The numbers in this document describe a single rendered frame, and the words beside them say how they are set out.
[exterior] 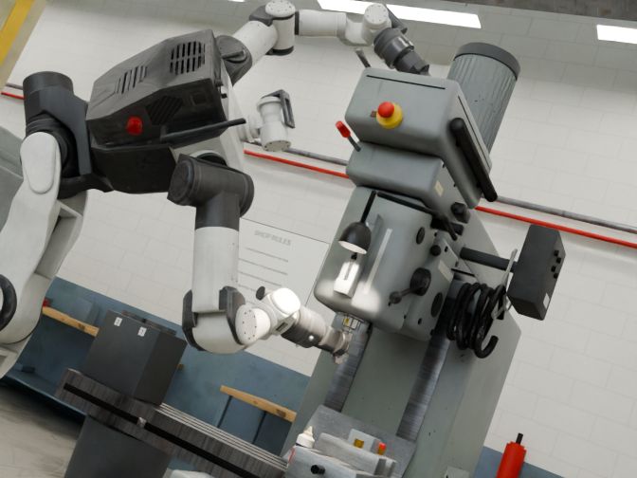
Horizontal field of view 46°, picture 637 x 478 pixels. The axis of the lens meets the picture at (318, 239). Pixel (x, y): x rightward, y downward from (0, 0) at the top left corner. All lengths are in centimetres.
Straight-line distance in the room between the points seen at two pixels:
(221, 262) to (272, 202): 574
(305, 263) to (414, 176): 504
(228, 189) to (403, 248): 50
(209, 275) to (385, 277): 50
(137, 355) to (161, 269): 554
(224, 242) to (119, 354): 72
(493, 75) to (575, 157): 434
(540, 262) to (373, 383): 60
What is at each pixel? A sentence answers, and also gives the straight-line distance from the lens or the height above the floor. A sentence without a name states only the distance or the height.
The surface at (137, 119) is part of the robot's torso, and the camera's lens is 159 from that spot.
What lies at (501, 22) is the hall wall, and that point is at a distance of 735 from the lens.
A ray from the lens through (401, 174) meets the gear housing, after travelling 183.
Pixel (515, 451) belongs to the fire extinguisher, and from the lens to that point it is 585.
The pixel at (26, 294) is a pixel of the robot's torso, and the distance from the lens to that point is 173.
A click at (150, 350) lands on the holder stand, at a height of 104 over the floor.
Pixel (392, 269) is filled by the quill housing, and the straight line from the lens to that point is 180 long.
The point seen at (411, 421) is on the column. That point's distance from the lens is 218.
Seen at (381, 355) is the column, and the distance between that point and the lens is 224.
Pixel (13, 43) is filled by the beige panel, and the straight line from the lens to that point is 313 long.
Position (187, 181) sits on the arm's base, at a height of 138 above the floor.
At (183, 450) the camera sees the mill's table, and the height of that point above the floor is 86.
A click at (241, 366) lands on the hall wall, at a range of 683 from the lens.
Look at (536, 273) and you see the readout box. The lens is 202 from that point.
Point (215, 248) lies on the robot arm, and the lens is 147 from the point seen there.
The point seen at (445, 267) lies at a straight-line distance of 205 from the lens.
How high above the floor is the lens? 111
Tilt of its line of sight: 11 degrees up
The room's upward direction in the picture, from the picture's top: 22 degrees clockwise
